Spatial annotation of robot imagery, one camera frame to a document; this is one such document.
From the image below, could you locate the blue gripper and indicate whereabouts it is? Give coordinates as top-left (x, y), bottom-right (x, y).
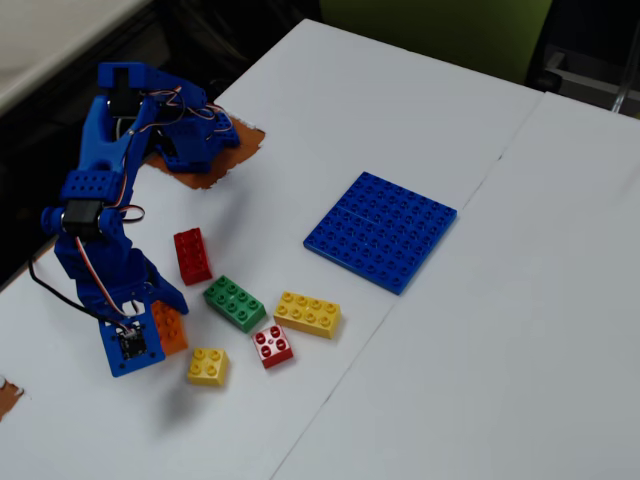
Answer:
top-left (53, 227), bottom-right (190, 322)

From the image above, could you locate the orange 2x4 block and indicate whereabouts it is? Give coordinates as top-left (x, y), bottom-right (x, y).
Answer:
top-left (149, 299), bottom-right (190, 357)

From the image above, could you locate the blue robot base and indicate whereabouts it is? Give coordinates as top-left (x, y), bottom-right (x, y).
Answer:
top-left (154, 104), bottom-right (241, 175)

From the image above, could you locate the red 2x4 block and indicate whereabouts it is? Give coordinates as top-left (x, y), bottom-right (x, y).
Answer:
top-left (173, 227), bottom-right (214, 287)

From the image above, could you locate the green 2x4 block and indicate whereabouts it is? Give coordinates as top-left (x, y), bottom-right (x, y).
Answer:
top-left (202, 274), bottom-right (268, 335)

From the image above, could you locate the yellow 2x2 block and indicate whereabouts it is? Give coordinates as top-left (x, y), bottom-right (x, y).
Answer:
top-left (187, 347), bottom-right (231, 388)

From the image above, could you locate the red 2x2 block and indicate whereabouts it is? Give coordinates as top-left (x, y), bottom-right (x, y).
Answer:
top-left (251, 324), bottom-right (295, 370)

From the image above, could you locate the yellow 2x4 block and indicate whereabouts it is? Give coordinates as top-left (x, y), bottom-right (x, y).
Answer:
top-left (273, 290), bottom-right (343, 341)

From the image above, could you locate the blue 8x8 studded baseplate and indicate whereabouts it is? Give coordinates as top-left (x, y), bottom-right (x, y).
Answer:
top-left (302, 171), bottom-right (458, 296)

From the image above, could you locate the white foam board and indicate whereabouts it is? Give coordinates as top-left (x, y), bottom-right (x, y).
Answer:
top-left (0, 18), bottom-right (544, 480)
top-left (269, 92), bottom-right (640, 480)

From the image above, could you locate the white desk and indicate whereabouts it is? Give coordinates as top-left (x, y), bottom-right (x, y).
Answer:
top-left (0, 0), bottom-right (151, 119)

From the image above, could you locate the green panel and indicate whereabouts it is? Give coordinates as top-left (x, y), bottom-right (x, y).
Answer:
top-left (319, 0), bottom-right (554, 85)

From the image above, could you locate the black chair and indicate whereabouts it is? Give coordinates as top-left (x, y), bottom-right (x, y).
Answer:
top-left (524, 0), bottom-right (640, 119)

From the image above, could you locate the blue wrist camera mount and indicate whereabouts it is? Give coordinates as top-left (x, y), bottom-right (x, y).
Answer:
top-left (98, 303), bottom-right (167, 379)

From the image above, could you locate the red white black servo wire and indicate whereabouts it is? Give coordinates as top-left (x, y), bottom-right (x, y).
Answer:
top-left (149, 87), bottom-right (224, 136)
top-left (73, 203), bottom-right (147, 331)

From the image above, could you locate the black camera cable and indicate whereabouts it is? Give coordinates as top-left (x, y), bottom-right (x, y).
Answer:
top-left (28, 257), bottom-right (126, 332)

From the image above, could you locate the grey metal bracket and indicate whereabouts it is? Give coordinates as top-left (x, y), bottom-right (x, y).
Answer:
top-left (544, 47), bottom-right (640, 100)

